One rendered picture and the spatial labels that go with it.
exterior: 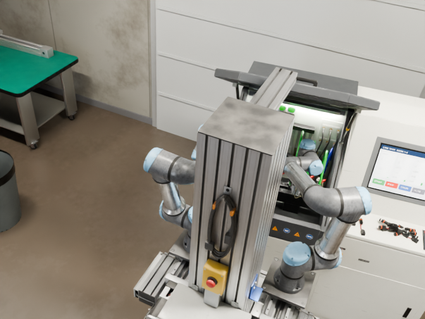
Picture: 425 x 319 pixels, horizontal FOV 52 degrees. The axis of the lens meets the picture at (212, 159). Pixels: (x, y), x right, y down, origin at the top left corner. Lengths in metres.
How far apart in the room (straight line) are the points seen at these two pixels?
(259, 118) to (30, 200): 3.05
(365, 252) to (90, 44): 3.53
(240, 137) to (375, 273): 1.72
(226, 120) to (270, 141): 0.17
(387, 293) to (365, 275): 0.19
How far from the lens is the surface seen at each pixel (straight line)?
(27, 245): 3.86
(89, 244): 3.75
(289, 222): 2.65
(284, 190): 2.80
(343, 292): 3.04
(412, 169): 2.73
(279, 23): 3.86
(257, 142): 1.35
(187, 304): 1.89
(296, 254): 2.08
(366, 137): 2.64
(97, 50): 4.98
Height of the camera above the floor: 2.81
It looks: 38 degrees down
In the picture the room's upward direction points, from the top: 5 degrees clockwise
